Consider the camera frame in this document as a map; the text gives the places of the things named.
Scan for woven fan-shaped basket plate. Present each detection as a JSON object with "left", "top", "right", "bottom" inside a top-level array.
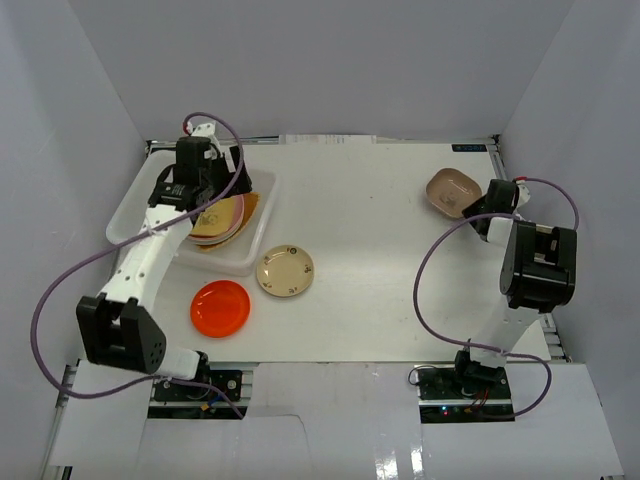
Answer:
[{"left": 197, "top": 193, "right": 260, "bottom": 251}]

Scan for pink round plate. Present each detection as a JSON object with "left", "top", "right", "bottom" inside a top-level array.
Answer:
[{"left": 188, "top": 195, "right": 244, "bottom": 245}]

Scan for brown square dish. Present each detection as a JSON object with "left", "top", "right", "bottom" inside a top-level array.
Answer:
[{"left": 425, "top": 168, "right": 482, "bottom": 219}]

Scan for yellow square panda dish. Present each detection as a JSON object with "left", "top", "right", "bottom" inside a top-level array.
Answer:
[{"left": 191, "top": 198, "right": 237, "bottom": 237}]

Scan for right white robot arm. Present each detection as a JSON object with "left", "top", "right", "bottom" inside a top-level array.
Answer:
[{"left": 451, "top": 177, "right": 580, "bottom": 399}]

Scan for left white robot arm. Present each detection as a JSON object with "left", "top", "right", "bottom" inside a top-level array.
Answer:
[{"left": 76, "top": 136, "right": 252, "bottom": 399}]

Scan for white plastic bin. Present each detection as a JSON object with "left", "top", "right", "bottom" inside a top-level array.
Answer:
[{"left": 106, "top": 145, "right": 280, "bottom": 276}]

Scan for paper sheet at back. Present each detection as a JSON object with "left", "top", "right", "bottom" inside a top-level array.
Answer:
[{"left": 278, "top": 134, "right": 377, "bottom": 145}]

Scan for dark table label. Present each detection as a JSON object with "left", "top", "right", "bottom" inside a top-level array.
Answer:
[{"left": 451, "top": 144, "right": 487, "bottom": 153}]

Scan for beige patterned small plate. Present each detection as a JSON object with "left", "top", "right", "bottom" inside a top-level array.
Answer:
[{"left": 256, "top": 245, "right": 315, "bottom": 298}]

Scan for orange round plate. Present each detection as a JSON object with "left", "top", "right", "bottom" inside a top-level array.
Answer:
[{"left": 189, "top": 280, "right": 251, "bottom": 338}]

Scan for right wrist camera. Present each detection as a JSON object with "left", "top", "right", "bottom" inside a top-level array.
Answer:
[{"left": 514, "top": 177, "right": 531, "bottom": 209}]

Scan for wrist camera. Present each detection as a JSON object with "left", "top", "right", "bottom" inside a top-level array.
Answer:
[
  {"left": 183, "top": 121, "right": 220, "bottom": 148},
  {"left": 514, "top": 177, "right": 531, "bottom": 209}
]

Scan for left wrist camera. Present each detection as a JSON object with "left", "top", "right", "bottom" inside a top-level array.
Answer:
[{"left": 183, "top": 121, "right": 220, "bottom": 148}]

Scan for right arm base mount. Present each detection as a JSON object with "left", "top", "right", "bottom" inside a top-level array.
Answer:
[{"left": 407, "top": 365, "right": 514, "bottom": 425}]

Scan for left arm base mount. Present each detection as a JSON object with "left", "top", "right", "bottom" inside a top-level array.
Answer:
[{"left": 148, "top": 367, "right": 248, "bottom": 420}]

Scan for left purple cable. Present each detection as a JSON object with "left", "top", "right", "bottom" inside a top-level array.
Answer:
[{"left": 30, "top": 111, "right": 246, "bottom": 419}]

